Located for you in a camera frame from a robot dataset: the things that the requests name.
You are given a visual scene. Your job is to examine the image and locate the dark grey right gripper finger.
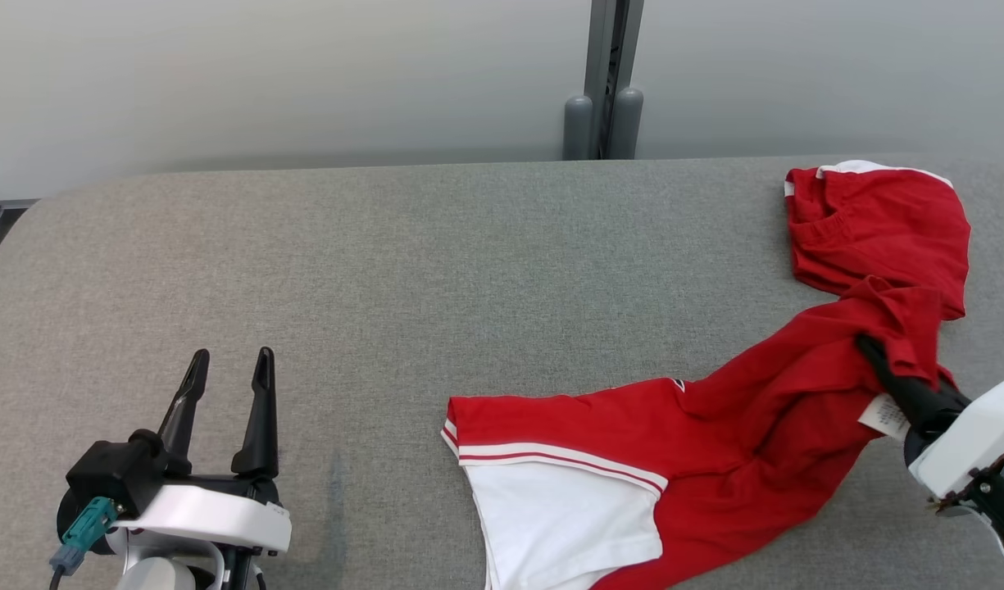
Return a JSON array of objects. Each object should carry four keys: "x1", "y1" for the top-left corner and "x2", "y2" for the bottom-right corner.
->
[{"x1": 856, "y1": 334, "x2": 970, "y2": 440}]

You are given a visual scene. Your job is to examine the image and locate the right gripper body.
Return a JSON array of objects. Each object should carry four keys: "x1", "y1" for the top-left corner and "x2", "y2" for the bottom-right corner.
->
[{"x1": 928, "y1": 438, "x2": 1004, "y2": 574}]

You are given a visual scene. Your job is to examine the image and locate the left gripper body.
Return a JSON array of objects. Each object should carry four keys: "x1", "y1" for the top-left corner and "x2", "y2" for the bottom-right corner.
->
[{"x1": 108, "y1": 531, "x2": 266, "y2": 590}]

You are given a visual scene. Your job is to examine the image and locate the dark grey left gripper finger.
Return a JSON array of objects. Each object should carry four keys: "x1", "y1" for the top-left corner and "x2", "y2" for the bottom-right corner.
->
[
  {"x1": 231, "y1": 347, "x2": 280, "y2": 483},
  {"x1": 157, "y1": 349, "x2": 211, "y2": 477}
]

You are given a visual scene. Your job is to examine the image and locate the red shorts with white stripe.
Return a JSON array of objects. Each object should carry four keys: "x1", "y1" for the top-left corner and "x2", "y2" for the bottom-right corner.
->
[{"x1": 784, "y1": 160, "x2": 972, "y2": 322}]

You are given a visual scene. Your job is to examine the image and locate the red t-shirt with white sleeves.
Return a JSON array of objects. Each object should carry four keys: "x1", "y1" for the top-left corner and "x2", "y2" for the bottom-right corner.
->
[{"x1": 442, "y1": 275, "x2": 957, "y2": 590}]

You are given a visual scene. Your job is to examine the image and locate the grey rounded cylinder foot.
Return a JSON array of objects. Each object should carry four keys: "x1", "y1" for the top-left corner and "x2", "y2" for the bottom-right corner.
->
[
  {"x1": 609, "y1": 87, "x2": 644, "y2": 161},
  {"x1": 563, "y1": 96, "x2": 594, "y2": 161}
]

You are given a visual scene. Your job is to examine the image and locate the teal left camera connector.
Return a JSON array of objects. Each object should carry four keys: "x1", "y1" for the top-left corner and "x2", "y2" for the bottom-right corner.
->
[{"x1": 49, "y1": 497, "x2": 119, "y2": 574}]

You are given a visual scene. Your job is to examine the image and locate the grey metal partition post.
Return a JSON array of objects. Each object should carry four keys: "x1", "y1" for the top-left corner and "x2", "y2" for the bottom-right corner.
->
[{"x1": 584, "y1": 0, "x2": 646, "y2": 161}]

